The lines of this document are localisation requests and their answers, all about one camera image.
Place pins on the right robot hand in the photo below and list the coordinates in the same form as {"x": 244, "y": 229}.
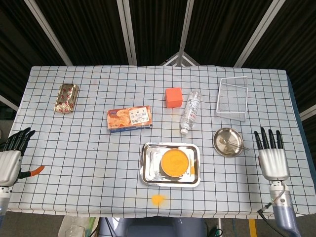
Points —
{"x": 274, "y": 164}

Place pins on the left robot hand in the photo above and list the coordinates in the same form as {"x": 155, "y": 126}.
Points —
{"x": 8, "y": 165}

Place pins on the metal spoon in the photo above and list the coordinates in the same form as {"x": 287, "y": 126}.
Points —
{"x": 230, "y": 142}

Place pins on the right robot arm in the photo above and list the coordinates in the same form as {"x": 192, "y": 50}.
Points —
{"x": 282, "y": 207}

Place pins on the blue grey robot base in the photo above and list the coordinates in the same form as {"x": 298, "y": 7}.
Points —
{"x": 153, "y": 228}

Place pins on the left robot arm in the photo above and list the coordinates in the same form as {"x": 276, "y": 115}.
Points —
{"x": 3, "y": 195}

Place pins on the beige bowl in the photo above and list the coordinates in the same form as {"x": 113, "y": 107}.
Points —
{"x": 174, "y": 175}

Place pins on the orange powder pile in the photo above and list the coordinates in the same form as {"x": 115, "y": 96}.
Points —
{"x": 158, "y": 199}

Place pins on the round steel plate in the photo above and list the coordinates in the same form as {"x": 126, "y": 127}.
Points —
{"x": 234, "y": 134}

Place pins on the checked tablecloth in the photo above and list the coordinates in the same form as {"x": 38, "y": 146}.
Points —
{"x": 86, "y": 153}

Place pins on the gold foil snack packet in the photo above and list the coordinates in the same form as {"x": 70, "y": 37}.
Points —
{"x": 66, "y": 98}

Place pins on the clear plastic bag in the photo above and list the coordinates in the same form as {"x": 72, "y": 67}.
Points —
{"x": 74, "y": 227}

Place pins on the clear plastic water bottle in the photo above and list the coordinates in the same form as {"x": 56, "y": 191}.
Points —
{"x": 190, "y": 112}

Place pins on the orange cube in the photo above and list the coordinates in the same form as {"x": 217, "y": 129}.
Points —
{"x": 174, "y": 98}

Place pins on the rectangular steel tray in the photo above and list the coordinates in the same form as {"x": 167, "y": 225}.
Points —
{"x": 150, "y": 168}

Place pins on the orange biscuit box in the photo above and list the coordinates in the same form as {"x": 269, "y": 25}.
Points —
{"x": 128, "y": 118}

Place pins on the white triangular screen foot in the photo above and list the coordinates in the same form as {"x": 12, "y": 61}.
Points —
{"x": 181, "y": 59}

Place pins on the black folding partition screen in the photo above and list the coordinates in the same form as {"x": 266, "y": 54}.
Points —
{"x": 93, "y": 32}

